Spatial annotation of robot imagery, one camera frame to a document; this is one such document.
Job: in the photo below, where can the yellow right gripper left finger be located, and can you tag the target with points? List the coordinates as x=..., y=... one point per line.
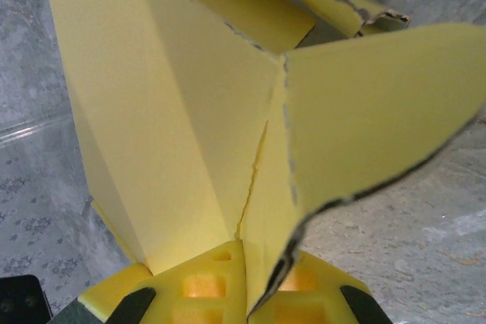
x=171, y=293

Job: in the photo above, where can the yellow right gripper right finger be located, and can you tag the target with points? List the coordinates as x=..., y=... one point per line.
x=322, y=293

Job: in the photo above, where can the yellow and white paper box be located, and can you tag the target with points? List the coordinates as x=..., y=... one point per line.
x=171, y=111

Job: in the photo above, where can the aluminium frame post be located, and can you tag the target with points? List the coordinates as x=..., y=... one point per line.
x=23, y=132

